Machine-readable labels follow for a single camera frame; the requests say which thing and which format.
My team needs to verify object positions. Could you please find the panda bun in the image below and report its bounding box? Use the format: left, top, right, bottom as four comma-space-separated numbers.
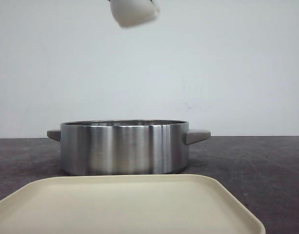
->
109, 0, 160, 28

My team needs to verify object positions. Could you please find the stainless steel steamer pot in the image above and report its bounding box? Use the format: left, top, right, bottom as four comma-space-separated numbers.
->
47, 119, 211, 176

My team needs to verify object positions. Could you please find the beige plastic tray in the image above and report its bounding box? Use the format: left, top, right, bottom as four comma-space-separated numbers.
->
0, 175, 266, 234

